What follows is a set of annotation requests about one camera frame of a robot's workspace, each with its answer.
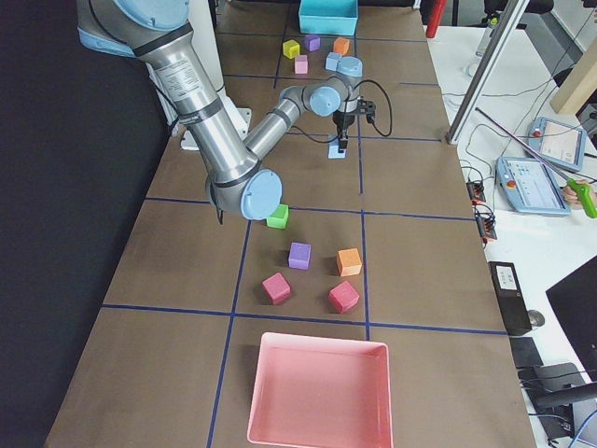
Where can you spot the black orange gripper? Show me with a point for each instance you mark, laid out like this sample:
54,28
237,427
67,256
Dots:
343,122

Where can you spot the light blue block moved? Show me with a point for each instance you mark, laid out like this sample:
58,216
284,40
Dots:
335,152

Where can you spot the light blue block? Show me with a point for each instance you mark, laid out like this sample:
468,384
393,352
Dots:
332,61

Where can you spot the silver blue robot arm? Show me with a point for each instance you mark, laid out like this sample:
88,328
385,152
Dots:
160,33

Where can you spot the person's hand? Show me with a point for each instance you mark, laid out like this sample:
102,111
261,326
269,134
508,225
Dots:
571,197

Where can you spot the pink block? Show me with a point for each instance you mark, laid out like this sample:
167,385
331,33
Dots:
301,64

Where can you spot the orange block far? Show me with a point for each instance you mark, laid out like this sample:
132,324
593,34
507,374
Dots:
342,45

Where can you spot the orange block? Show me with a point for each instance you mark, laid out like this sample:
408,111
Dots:
342,45
349,262

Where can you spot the green block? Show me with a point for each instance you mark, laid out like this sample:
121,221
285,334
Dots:
279,218

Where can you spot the purple block far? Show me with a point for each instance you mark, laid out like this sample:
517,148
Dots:
312,42

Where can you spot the purple block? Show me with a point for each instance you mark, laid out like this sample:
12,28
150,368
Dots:
312,42
299,256

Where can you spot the yellow block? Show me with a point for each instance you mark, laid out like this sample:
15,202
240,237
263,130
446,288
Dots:
291,49

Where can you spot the orange block near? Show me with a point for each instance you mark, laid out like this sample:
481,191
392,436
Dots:
349,262

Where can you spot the purple block near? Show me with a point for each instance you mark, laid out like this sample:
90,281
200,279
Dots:
299,256

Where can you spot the blue bin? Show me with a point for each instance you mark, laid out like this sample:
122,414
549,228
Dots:
328,17

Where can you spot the dark red block right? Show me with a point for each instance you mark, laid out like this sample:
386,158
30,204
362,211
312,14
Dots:
343,297

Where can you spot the dark red block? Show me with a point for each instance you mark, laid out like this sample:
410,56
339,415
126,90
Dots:
343,297
277,288

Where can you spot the dark red block left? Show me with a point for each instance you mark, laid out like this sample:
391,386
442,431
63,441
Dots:
277,288

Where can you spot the orange black connector board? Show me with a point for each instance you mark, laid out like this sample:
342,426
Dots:
483,213

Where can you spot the red bottle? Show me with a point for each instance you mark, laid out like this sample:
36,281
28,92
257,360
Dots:
435,18

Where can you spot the teach pendant near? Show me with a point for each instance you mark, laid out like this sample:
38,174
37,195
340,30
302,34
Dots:
530,187

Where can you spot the teach pendant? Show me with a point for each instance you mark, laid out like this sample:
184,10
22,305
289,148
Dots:
530,187
562,144

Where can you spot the teach pendant far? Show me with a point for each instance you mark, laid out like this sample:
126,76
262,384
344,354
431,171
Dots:
562,144

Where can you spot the black power box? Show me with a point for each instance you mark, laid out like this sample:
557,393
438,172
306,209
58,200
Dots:
509,297

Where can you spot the long grabber stick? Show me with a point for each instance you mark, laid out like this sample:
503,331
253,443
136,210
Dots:
582,190

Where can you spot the pink tray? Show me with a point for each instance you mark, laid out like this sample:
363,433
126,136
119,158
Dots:
321,392

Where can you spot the black monitor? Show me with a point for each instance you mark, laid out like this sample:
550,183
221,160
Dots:
573,301

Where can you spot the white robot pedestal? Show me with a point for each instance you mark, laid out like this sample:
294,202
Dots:
202,20

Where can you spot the aluminium frame post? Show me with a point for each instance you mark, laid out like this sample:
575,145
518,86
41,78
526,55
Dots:
509,21

